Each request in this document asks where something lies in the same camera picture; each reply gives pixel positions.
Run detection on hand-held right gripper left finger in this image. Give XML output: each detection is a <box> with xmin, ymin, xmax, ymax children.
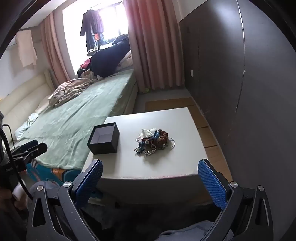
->
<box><xmin>27</xmin><ymin>159</ymin><xmax>103</xmax><ymax>241</ymax></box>

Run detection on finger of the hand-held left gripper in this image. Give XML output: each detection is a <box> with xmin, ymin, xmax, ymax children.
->
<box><xmin>13</xmin><ymin>143</ymin><xmax>48</xmax><ymax>166</ymax></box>
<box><xmin>10</xmin><ymin>140</ymin><xmax>38</xmax><ymax>154</ymax></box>

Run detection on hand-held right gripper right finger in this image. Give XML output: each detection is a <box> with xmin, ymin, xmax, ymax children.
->
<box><xmin>197</xmin><ymin>159</ymin><xmax>274</xmax><ymax>241</ymax></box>

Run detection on black box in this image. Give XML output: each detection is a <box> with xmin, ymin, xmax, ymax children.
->
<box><xmin>87</xmin><ymin>122</ymin><xmax>120</xmax><ymax>155</ymax></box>

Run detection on pile of mixed jewelry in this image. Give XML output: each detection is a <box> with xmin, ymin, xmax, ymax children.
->
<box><xmin>133</xmin><ymin>127</ymin><xmax>176</xmax><ymax>157</ymax></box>

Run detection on white pillow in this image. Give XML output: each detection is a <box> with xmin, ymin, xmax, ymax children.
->
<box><xmin>15</xmin><ymin>113</ymin><xmax>40</xmax><ymax>141</ymax></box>

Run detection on printed teal orange blanket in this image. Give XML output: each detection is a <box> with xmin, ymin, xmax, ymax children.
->
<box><xmin>25</xmin><ymin>160</ymin><xmax>103</xmax><ymax>201</ymax></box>

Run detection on cream padded headboard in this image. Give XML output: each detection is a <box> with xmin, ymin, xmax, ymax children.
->
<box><xmin>0</xmin><ymin>70</ymin><xmax>55</xmax><ymax>130</ymax></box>

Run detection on person's grey trousers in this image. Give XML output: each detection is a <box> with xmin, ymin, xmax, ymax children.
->
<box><xmin>157</xmin><ymin>220</ymin><xmax>234</xmax><ymax>241</ymax></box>

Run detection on white low table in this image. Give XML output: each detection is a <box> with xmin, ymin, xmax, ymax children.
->
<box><xmin>81</xmin><ymin>107</ymin><xmax>210</xmax><ymax>205</ymax></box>

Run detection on beige crumpled cloth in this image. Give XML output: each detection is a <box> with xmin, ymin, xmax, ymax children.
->
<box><xmin>48</xmin><ymin>78</ymin><xmax>97</xmax><ymax>108</ymax></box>

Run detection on flat brown cardboard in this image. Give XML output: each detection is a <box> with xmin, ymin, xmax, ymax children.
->
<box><xmin>144</xmin><ymin>97</ymin><xmax>233</xmax><ymax>182</ymax></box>

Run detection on hanging beige towel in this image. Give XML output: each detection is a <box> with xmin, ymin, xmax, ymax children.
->
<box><xmin>15</xmin><ymin>30</ymin><xmax>38</xmax><ymax>68</ymax></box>

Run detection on pink curtain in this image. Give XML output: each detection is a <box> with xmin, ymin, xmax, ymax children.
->
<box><xmin>124</xmin><ymin>0</ymin><xmax>185</xmax><ymax>90</ymax></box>
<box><xmin>40</xmin><ymin>11</ymin><xmax>71</xmax><ymax>85</ymax></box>

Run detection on dark grey wardrobe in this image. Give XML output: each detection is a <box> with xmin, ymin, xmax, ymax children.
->
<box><xmin>179</xmin><ymin>0</ymin><xmax>296</xmax><ymax>209</ymax></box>

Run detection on dark bedding heap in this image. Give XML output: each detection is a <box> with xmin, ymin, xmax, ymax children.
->
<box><xmin>89</xmin><ymin>35</ymin><xmax>133</xmax><ymax>78</ymax></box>

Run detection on hanging dark clothes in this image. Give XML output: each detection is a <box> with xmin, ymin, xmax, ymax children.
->
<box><xmin>80</xmin><ymin>9</ymin><xmax>109</xmax><ymax>52</ymax></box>

